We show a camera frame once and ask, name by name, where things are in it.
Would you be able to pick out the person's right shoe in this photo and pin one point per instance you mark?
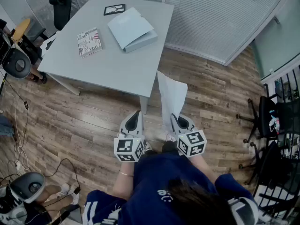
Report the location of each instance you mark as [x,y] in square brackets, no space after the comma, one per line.
[170,137]

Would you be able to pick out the black office chair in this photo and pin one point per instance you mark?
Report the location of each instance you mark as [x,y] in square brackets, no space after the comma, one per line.
[61,10]

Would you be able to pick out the person's left shoe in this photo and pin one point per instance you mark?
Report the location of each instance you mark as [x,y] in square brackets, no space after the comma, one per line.
[147,147]

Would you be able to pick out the yellow wooden stool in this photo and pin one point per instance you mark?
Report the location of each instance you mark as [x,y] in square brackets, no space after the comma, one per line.
[21,28]

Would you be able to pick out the navy blue shirt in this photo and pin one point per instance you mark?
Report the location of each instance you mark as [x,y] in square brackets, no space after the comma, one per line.
[159,182]

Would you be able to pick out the printed lettering book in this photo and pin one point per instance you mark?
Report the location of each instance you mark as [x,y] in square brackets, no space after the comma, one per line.
[90,42]

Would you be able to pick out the grey round device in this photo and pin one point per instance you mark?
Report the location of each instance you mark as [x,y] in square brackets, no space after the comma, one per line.
[17,63]
[29,187]

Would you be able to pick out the person's right forearm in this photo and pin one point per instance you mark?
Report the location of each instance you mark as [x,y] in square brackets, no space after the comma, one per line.
[204,167]

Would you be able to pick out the black swivel chair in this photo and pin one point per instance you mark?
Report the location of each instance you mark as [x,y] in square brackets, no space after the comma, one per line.
[272,172]
[264,117]

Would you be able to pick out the white sheet of paper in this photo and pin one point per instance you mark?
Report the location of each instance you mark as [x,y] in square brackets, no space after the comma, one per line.
[171,95]

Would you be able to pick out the light blue folder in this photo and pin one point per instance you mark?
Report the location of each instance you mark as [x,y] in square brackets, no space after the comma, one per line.
[131,28]

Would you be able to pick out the person's black trousers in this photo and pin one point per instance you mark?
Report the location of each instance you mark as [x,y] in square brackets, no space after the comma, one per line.
[169,146]

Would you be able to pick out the black picture frame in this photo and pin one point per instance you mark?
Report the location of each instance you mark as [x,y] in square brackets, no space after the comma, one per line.
[114,9]

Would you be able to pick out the person's left forearm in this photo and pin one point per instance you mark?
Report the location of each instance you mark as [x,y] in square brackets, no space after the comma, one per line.
[123,184]

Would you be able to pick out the white head-worn camera mount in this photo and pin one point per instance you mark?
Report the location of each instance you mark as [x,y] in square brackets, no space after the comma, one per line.
[243,211]

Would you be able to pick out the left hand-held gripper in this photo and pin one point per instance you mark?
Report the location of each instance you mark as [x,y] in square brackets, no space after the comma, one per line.
[129,135]

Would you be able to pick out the grey table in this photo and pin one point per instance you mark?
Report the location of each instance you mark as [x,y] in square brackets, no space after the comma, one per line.
[105,69]

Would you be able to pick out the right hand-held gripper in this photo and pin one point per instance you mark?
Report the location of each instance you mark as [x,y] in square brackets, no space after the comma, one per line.
[191,142]

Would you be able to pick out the black metal shelf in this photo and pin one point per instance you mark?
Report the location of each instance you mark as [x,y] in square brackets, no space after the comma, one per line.
[289,107]

